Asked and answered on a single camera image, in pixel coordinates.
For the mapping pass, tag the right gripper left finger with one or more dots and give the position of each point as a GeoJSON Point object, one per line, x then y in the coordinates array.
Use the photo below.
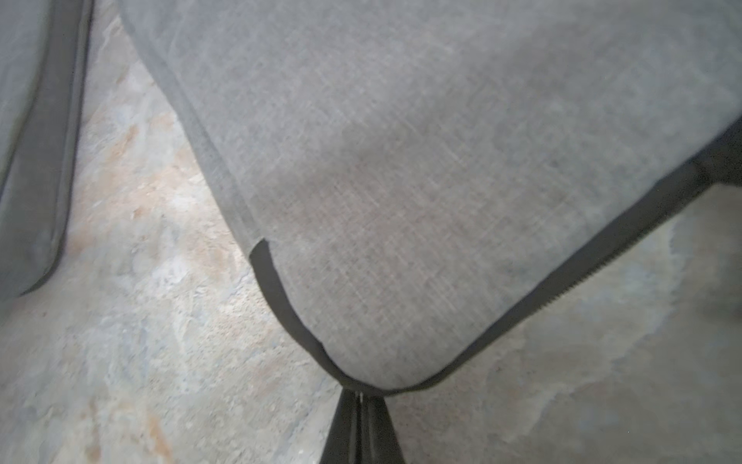
{"type": "Point", "coordinates": [343, 444]}

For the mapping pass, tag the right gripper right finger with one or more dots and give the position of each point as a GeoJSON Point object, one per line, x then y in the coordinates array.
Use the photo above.
{"type": "Point", "coordinates": [379, 443]}

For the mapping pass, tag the grey laptop bag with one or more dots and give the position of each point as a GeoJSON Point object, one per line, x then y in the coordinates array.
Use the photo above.
{"type": "Point", "coordinates": [43, 64]}
{"type": "Point", "coordinates": [411, 179]}

